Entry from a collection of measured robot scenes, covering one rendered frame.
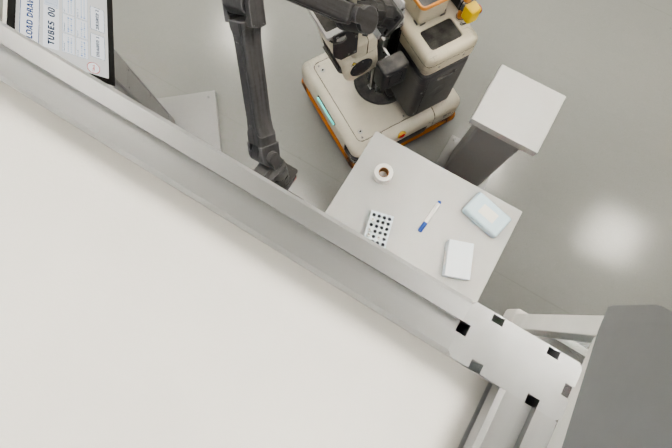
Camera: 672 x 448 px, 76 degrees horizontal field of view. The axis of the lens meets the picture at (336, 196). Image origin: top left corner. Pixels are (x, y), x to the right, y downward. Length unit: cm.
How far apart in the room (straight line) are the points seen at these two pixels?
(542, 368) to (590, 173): 250
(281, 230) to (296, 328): 7
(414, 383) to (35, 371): 27
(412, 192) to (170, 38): 193
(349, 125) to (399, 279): 193
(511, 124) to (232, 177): 156
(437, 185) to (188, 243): 136
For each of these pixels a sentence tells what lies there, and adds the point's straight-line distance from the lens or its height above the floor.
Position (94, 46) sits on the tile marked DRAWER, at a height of 101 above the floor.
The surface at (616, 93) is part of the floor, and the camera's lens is 309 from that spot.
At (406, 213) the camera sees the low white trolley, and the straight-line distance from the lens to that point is 159.
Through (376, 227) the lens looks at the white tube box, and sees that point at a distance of 156.
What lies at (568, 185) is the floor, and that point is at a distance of 271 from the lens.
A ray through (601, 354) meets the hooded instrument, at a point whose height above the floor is 141.
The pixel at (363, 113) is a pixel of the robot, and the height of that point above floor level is 28.
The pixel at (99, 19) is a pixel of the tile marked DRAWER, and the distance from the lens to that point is 182.
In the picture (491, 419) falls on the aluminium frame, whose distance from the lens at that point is 32.
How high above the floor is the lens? 229
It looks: 75 degrees down
